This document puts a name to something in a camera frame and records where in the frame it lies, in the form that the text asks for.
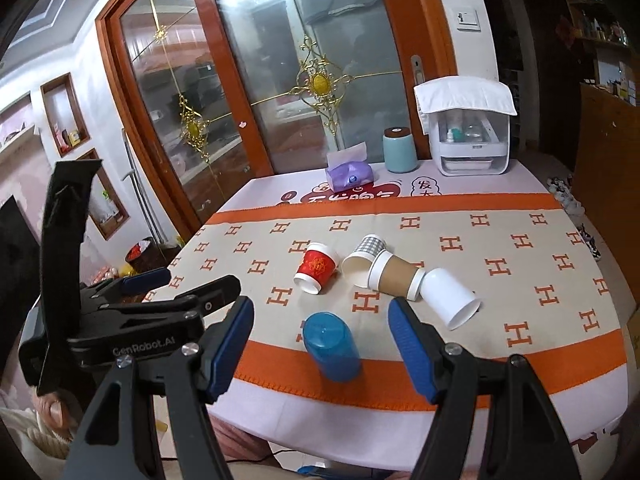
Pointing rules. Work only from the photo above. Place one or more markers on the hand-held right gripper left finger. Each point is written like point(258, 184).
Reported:
point(234, 346)

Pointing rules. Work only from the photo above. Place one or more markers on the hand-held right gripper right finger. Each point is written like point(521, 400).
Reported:
point(407, 347)

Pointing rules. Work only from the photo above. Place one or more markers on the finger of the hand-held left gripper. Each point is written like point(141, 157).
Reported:
point(217, 290)
point(147, 280)

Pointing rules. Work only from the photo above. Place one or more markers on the person's left forearm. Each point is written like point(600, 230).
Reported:
point(20, 427)

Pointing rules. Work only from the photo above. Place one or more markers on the white paper cup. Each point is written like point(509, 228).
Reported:
point(447, 295)

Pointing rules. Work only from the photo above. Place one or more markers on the brown paper cup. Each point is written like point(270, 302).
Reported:
point(397, 277)

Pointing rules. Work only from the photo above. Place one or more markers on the blue plastic cup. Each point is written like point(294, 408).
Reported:
point(330, 350)

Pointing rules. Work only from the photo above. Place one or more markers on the red paper cup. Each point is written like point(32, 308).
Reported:
point(315, 266)

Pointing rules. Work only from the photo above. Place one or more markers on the checkered paper cup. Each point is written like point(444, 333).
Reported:
point(369, 247)

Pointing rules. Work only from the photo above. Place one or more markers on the person's left hand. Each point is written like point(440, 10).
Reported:
point(56, 411)

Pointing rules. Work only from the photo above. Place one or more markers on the trash bin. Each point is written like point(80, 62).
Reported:
point(142, 255)

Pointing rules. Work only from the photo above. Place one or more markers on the metal pole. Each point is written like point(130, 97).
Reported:
point(142, 195)

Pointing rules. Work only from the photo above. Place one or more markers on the person's pink clothed leg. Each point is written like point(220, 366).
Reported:
point(237, 440)

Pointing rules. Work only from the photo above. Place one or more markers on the black television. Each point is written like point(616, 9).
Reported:
point(17, 270)

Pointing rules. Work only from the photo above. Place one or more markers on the beige orange patterned blanket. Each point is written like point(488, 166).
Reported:
point(500, 285)

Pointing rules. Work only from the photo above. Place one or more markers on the wooden glass sliding door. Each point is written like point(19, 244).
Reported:
point(280, 35)
point(165, 110)

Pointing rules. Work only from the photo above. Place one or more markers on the purple tissue pack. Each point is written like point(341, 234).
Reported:
point(350, 175)

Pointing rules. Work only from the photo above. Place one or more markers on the orange patterned tablecloth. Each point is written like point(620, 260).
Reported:
point(500, 185)

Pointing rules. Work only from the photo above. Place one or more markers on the white storage box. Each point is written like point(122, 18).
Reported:
point(470, 165)

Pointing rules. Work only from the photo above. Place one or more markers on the teal canister with brown lid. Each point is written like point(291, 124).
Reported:
point(400, 152)

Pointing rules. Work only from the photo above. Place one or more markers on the dark sneaker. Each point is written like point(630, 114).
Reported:
point(590, 242)

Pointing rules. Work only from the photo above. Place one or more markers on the white shoes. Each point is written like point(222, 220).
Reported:
point(565, 195)

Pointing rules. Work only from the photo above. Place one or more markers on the wooden cabinet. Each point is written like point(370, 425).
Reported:
point(605, 185)

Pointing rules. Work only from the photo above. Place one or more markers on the white cloth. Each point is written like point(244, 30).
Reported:
point(465, 95)

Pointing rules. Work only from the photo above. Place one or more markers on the wooden wall niche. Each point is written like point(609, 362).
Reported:
point(62, 120)
point(107, 200)

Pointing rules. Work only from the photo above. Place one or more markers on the white wall switch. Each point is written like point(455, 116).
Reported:
point(469, 19)

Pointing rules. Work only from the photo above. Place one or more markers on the wall shelf with bottles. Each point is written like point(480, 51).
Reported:
point(605, 30)

